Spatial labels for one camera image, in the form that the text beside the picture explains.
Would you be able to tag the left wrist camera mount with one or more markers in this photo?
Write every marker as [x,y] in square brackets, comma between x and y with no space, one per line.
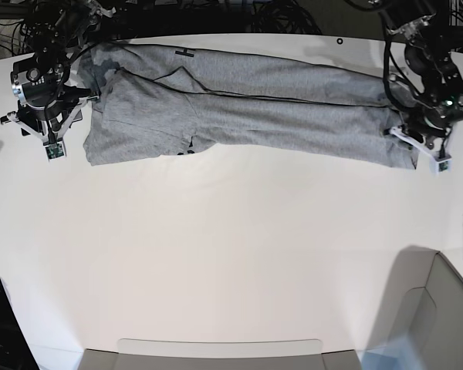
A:
[424,148]

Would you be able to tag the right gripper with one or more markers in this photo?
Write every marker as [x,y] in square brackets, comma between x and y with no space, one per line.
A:
[34,88]

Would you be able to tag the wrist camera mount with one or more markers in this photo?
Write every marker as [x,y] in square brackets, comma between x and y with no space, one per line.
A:
[49,124]
[424,148]

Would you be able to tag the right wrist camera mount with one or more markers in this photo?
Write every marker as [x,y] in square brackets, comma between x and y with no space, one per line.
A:
[49,124]

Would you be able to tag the grey T-shirt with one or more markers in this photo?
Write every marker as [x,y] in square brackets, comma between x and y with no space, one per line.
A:
[159,100]

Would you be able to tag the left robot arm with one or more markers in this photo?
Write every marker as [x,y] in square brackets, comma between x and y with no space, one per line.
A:
[428,44]

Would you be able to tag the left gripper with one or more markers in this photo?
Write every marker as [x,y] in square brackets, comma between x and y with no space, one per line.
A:
[425,124]

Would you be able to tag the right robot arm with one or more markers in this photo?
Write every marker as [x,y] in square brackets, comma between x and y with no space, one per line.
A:
[57,32]

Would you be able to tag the grey plastic bin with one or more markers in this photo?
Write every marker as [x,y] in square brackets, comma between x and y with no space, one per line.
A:
[425,329]

